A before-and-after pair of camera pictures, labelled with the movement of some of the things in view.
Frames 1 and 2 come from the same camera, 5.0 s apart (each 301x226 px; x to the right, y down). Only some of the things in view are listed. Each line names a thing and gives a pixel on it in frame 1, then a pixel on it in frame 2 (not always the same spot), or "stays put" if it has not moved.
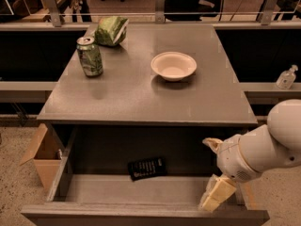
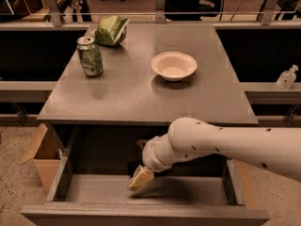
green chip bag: [111, 30] stays put
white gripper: [231, 158] → [150, 157]
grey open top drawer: [92, 185] stays put
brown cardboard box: [47, 153] stays put
